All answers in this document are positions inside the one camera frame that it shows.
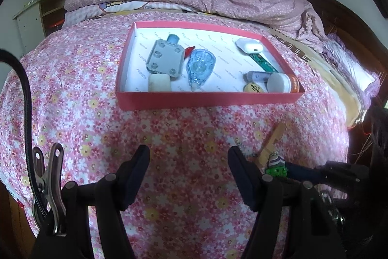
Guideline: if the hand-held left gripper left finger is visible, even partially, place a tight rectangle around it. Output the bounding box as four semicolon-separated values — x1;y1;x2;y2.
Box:
33;144;150;259

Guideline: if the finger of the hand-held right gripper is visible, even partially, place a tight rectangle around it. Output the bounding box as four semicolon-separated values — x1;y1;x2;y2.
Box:
285;162;326;184

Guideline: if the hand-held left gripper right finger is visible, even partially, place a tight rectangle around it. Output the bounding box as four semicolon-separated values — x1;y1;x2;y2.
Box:
228;146;346;259

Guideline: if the green figure keychain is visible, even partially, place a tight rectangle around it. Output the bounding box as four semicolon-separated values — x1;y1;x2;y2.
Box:
264;151;289;177

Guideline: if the wooden clip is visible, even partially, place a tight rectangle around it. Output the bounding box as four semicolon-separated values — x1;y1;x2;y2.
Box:
254;122;287;169

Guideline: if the red cardboard box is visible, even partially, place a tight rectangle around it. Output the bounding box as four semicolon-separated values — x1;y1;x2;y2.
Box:
115;21;306;111

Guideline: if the yellow USB stick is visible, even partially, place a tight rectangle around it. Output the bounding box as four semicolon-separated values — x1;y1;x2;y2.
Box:
244;81;265;93

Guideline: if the purple grey stick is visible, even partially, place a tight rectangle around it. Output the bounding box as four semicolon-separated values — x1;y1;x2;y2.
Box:
246;70;271;84

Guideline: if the blue correction tape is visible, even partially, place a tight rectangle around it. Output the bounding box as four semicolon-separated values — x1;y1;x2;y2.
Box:
186;49;217;87

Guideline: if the grey building plate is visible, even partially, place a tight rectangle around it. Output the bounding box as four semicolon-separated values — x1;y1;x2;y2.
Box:
145;40;185;79

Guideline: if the white earbud case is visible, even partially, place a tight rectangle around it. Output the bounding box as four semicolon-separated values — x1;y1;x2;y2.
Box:
236;38;263;54

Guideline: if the metal spring clip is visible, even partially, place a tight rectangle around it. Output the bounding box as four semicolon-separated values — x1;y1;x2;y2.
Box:
32;143;67;237

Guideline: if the tan printed blanket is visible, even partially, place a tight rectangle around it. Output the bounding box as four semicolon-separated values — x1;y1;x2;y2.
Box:
267;25;364;129

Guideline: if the pink floral bed sheet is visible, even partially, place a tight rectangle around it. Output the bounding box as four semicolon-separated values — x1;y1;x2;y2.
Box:
0;12;349;259

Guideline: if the orange bottle with white cap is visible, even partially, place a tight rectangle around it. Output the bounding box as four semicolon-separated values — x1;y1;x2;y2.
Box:
267;72;300;93

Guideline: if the white eraser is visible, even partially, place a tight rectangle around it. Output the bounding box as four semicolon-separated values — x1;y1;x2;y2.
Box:
148;73;172;92

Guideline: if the green tube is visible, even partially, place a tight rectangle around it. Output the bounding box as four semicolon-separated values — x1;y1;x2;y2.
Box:
249;52;278;73

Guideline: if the lilac ruffled pillow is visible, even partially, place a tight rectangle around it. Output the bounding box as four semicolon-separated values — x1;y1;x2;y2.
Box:
323;33;381;99

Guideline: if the dark wooden headboard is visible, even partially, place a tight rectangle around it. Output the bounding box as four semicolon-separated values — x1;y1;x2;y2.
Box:
273;0;388;71

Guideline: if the cartoon printed cloth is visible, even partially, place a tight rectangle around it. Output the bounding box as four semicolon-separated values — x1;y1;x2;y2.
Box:
62;0;188;29

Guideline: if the bedside cabinet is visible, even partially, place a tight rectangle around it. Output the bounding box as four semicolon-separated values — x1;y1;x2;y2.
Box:
13;0;81;58

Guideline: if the black cable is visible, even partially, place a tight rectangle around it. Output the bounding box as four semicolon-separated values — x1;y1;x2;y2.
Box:
0;49;50;217

